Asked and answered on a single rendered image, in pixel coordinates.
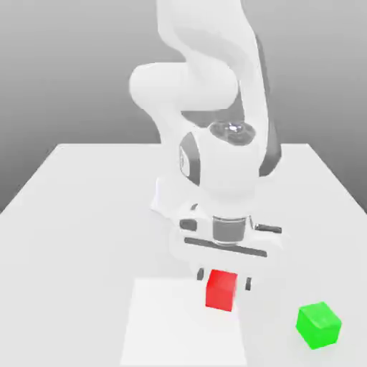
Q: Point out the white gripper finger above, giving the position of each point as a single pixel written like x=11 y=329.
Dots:
x=200 y=274
x=248 y=283

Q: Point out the small red cube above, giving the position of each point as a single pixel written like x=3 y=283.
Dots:
x=220 y=291

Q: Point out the small green cube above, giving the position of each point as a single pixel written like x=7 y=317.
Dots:
x=318 y=325

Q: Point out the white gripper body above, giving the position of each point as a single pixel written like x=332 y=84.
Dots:
x=226 y=258

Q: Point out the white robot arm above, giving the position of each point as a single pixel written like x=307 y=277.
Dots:
x=212 y=86

